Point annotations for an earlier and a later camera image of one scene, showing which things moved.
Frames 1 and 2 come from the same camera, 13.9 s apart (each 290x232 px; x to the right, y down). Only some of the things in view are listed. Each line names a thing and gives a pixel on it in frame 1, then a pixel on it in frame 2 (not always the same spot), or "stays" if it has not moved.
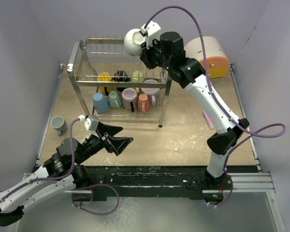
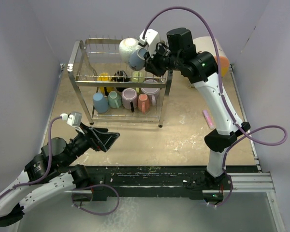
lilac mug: [152, 93] stays
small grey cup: [58, 123] → [136, 59]
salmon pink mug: [143, 103] stays
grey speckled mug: [133, 38] → [126, 47]
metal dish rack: [114, 86] stays
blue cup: [100, 103] stays
